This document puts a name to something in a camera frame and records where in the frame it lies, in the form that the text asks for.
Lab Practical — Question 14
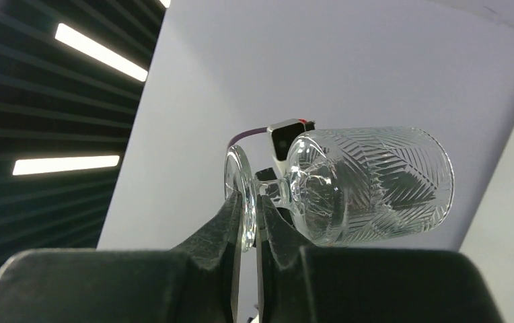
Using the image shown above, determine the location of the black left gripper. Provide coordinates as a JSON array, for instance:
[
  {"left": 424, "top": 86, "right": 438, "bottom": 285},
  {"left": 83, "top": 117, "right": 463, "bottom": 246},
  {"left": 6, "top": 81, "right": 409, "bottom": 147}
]
[{"left": 171, "top": 167, "right": 302, "bottom": 322}]

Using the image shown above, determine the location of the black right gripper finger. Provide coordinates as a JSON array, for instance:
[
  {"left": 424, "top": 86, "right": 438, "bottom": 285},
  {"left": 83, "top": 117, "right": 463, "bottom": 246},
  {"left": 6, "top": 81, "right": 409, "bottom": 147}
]
[{"left": 256, "top": 195, "right": 316, "bottom": 322}]

